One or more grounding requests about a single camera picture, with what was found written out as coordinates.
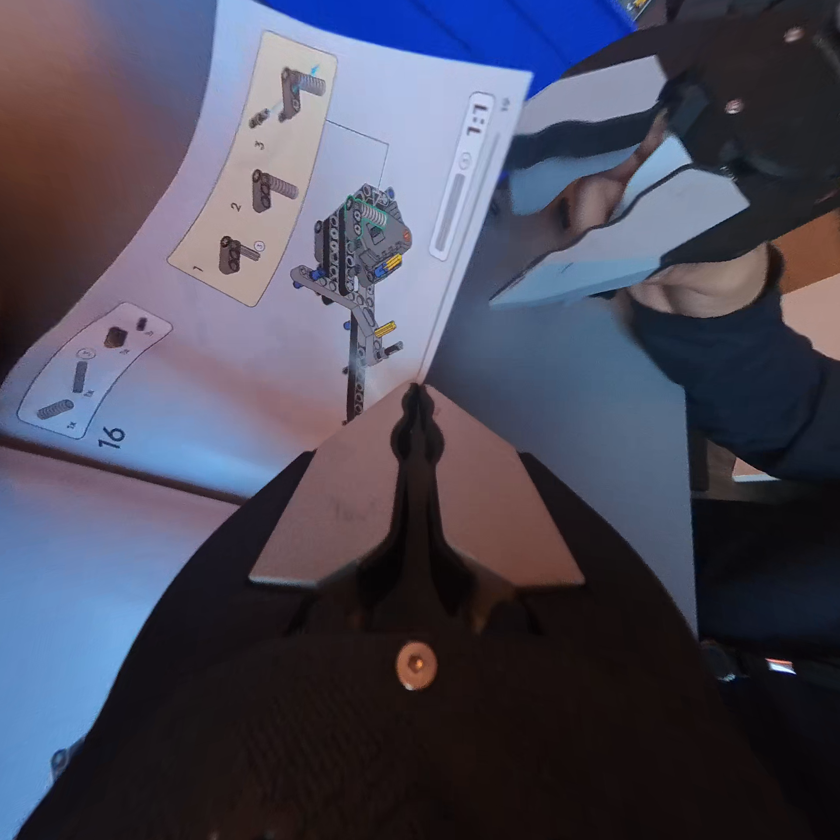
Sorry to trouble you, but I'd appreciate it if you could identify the blue box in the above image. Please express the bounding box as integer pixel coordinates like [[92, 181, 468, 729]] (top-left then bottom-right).
[[261, 0, 639, 94]]

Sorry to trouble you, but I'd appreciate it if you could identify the person's right hand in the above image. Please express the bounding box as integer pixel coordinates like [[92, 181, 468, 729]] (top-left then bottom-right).
[[631, 241, 786, 322]]

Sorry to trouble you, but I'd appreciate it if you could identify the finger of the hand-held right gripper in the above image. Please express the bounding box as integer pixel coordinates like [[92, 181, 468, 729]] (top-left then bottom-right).
[[511, 56, 672, 177], [489, 134, 752, 311]]

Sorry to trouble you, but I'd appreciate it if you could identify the lego instruction booklet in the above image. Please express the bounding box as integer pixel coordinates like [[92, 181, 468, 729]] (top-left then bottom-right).
[[0, 0, 700, 837]]

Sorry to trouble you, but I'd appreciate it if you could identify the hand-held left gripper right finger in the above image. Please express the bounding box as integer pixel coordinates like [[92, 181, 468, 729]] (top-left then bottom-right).
[[416, 384, 586, 588]]

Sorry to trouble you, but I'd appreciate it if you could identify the person's right forearm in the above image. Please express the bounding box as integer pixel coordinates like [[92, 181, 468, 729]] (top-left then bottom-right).
[[626, 282, 840, 484]]

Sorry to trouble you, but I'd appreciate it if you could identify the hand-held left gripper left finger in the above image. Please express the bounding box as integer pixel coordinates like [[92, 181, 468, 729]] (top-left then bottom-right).
[[248, 384, 417, 588]]

